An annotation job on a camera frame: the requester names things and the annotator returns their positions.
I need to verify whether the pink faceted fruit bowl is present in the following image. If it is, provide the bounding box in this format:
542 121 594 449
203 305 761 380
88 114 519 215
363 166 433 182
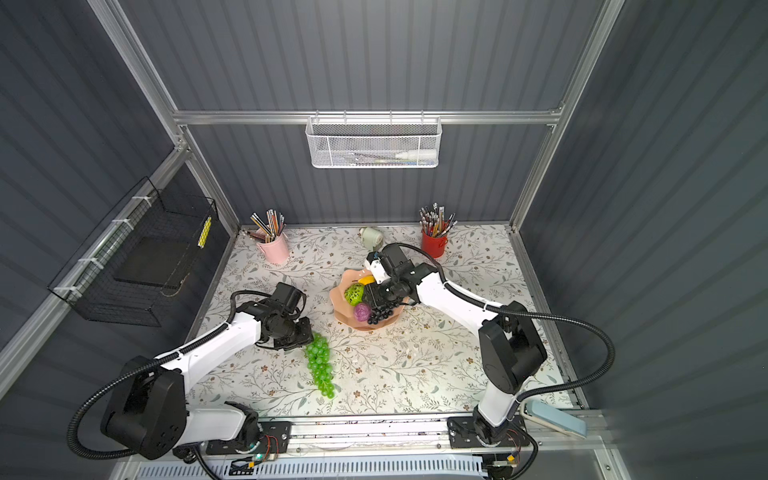
329 270 406 331

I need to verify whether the pink pencil cup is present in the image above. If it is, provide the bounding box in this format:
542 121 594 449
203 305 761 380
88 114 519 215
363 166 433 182
257 234 290 265

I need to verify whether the red pencil cup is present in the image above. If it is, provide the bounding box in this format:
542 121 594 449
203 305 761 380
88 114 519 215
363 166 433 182
421 233 448 259

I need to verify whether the floral table mat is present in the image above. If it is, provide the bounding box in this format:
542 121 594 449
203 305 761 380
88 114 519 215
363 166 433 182
164 224 574 418

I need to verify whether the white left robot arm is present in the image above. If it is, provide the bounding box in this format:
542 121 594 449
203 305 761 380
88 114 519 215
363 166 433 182
101 283 313 460

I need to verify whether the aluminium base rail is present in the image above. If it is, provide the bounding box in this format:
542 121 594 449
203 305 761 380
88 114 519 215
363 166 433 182
128 410 607 463

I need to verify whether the green grape bunch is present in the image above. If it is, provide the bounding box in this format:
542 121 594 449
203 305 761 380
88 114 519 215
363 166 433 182
304 335 335 399

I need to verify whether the light blue pad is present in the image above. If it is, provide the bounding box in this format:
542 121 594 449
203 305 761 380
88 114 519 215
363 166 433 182
520 399 588 439

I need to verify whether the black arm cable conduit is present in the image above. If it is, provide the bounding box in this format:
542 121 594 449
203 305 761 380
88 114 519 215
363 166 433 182
66 289 277 461
395 241 617 403

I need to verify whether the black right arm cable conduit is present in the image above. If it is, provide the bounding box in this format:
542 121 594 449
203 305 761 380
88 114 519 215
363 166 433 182
395 241 617 403

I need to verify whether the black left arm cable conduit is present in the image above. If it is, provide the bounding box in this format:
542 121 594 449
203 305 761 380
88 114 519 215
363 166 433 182
66 289 277 461

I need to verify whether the green custard apple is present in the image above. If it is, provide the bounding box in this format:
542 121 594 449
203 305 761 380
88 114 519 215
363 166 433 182
343 282 365 307

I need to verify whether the dark purple grape bunch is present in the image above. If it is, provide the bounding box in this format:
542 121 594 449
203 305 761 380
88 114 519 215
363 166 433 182
367 303 396 325

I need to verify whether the black wire wall basket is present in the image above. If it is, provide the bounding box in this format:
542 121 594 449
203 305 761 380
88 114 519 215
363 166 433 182
48 180 218 327

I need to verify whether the small green tape dispenser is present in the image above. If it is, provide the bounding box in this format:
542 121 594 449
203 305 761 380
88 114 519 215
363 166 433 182
359 226 384 252

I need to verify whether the white wire mesh basket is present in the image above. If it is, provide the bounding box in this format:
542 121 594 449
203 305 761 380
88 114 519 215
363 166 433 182
305 116 443 169

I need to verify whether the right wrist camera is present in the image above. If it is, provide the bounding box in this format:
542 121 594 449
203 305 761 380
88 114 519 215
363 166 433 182
364 251 390 284

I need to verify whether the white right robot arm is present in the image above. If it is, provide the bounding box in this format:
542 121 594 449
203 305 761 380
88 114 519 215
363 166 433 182
365 242 548 443

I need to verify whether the purple fig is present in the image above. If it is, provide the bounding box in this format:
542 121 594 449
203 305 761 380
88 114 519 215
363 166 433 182
353 302 372 323

